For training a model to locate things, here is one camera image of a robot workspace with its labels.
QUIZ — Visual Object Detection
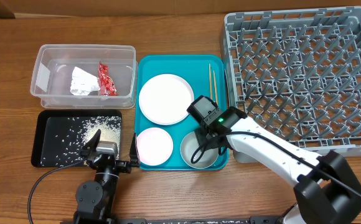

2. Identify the black base bar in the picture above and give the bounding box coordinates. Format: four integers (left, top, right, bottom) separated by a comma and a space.
118, 215, 280, 224

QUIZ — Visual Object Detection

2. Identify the clear plastic bin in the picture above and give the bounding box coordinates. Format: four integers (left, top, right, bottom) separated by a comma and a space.
30, 44, 138, 108

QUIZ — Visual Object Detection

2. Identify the pink bowl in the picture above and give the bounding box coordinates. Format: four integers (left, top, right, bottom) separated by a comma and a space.
136, 128, 174, 166

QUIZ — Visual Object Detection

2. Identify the red snack wrapper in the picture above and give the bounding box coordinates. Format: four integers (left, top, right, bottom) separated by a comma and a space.
98, 62, 118, 96

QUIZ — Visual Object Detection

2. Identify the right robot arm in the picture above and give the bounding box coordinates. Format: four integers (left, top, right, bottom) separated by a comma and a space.
187, 103, 361, 223

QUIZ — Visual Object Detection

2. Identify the wooden chopstick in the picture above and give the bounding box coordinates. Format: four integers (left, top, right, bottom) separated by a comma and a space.
212, 71, 218, 103
209, 64, 213, 100

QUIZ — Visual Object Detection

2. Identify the white round plate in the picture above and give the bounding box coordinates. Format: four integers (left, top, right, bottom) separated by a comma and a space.
138, 74, 194, 125

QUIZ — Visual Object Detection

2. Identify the black tray with rice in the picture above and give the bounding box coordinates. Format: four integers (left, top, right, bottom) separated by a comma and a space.
31, 109, 122, 167

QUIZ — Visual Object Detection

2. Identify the left wooden chopstick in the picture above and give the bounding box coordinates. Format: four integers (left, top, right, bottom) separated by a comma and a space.
209, 64, 213, 100

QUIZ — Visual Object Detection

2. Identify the right wooden chopstick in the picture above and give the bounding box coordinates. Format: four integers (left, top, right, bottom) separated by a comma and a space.
212, 71, 218, 103

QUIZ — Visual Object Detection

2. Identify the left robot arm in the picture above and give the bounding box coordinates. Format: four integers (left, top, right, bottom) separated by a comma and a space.
72, 130, 141, 224

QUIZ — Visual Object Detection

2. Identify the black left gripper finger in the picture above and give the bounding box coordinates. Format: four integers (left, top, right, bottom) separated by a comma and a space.
81, 129, 101, 152
129, 133, 140, 167

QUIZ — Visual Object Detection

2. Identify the grey-white bowl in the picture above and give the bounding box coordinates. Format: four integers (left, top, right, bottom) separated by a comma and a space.
180, 131, 218, 169

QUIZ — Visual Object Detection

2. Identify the grey dish rack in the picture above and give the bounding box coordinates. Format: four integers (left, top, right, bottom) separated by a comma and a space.
221, 6, 361, 157

